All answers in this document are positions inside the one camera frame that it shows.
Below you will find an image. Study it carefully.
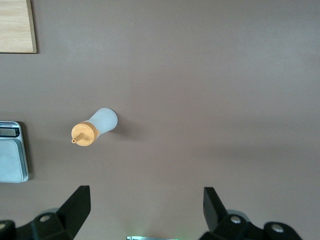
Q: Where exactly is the brown table cover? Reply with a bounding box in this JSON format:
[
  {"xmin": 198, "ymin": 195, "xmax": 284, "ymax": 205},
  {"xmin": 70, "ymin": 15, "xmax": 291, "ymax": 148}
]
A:
[{"xmin": 0, "ymin": 0, "xmax": 320, "ymax": 240}]

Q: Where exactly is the wooden cutting board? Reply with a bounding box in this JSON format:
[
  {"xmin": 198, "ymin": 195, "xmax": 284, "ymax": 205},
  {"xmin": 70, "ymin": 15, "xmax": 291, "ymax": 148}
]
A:
[{"xmin": 0, "ymin": 0, "xmax": 38, "ymax": 54}]

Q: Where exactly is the squeeze bottle with orange cap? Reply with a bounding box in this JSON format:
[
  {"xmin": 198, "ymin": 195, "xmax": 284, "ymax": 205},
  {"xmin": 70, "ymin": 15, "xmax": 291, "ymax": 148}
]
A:
[{"xmin": 70, "ymin": 107, "xmax": 119, "ymax": 148}]

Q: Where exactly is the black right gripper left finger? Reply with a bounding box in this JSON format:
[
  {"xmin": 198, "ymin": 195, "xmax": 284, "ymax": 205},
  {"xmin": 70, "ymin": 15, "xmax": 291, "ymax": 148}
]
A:
[{"xmin": 0, "ymin": 185, "xmax": 91, "ymax": 240}]

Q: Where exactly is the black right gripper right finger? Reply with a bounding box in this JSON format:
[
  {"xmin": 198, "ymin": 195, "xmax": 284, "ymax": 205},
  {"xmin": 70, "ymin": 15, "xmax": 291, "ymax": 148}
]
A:
[{"xmin": 199, "ymin": 186, "xmax": 304, "ymax": 240}]

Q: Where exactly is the silver digital kitchen scale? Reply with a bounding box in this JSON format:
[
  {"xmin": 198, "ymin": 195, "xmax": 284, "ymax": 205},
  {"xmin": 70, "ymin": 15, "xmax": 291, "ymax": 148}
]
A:
[{"xmin": 0, "ymin": 121, "xmax": 30, "ymax": 184}]

